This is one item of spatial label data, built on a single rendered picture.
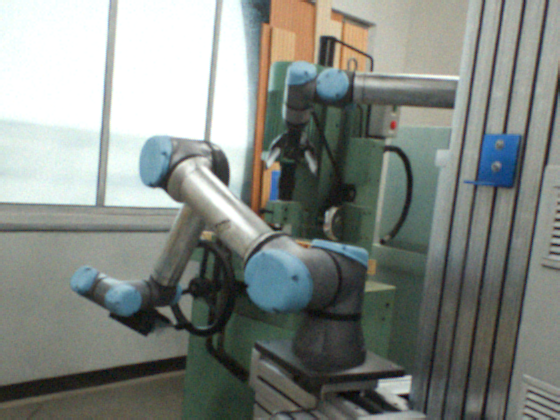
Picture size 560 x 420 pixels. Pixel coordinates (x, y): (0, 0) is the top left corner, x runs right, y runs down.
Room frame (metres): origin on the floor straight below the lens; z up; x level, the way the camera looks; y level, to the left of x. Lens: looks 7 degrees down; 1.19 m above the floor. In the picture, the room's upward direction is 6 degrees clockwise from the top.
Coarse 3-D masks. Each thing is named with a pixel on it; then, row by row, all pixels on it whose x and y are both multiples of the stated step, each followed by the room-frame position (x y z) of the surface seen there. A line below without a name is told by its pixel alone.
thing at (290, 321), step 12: (372, 288) 2.19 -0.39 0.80; (384, 288) 2.22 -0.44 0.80; (204, 300) 2.09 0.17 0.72; (240, 300) 1.98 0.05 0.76; (372, 300) 2.16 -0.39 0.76; (384, 300) 2.21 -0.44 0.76; (240, 312) 1.98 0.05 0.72; (252, 312) 1.94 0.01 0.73; (264, 312) 1.91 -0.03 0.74; (300, 312) 1.86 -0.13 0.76; (372, 312) 2.16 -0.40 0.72; (384, 312) 2.22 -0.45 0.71; (276, 324) 1.88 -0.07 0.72; (288, 324) 1.85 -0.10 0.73
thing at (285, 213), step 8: (272, 200) 2.10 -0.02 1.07; (272, 208) 2.07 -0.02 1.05; (280, 208) 2.05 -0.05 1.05; (288, 208) 2.07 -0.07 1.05; (296, 208) 2.10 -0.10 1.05; (304, 208) 2.13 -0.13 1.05; (272, 216) 2.07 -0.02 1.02; (280, 216) 2.05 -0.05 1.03; (288, 216) 2.08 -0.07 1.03; (296, 216) 2.11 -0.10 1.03; (280, 224) 2.05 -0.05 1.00; (288, 224) 2.08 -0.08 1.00; (296, 224) 2.11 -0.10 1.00
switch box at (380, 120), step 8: (376, 104) 2.22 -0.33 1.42; (376, 112) 2.22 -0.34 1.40; (384, 112) 2.20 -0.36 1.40; (392, 112) 2.23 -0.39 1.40; (376, 120) 2.22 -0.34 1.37; (384, 120) 2.20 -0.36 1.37; (392, 120) 2.23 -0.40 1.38; (376, 128) 2.21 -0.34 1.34; (384, 128) 2.20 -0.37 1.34; (384, 136) 2.24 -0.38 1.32; (392, 136) 2.25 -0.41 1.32
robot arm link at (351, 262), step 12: (336, 252) 1.22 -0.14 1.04; (348, 252) 1.22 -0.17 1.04; (360, 252) 1.23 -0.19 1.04; (336, 264) 1.20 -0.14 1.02; (348, 264) 1.22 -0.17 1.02; (360, 264) 1.23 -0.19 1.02; (348, 276) 1.21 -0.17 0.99; (360, 276) 1.24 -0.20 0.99; (348, 288) 1.21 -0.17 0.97; (360, 288) 1.24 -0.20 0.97; (336, 300) 1.20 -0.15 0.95; (348, 300) 1.22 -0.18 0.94; (360, 300) 1.24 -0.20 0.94; (336, 312) 1.22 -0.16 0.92; (348, 312) 1.22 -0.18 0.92
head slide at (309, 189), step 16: (336, 112) 2.16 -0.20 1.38; (336, 128) 2.17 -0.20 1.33; (320, 144) 2.13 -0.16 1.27; (336, 144) 2.18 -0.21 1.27; (320, 160) 2.13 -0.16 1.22; (304, 176) 2.17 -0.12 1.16; (320, 176) 2.13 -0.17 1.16; (304, 192) 2.16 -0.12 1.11; (320, 192) 2.13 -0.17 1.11; (320, 208) 2.14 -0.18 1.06; (320, 224) 2.15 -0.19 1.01
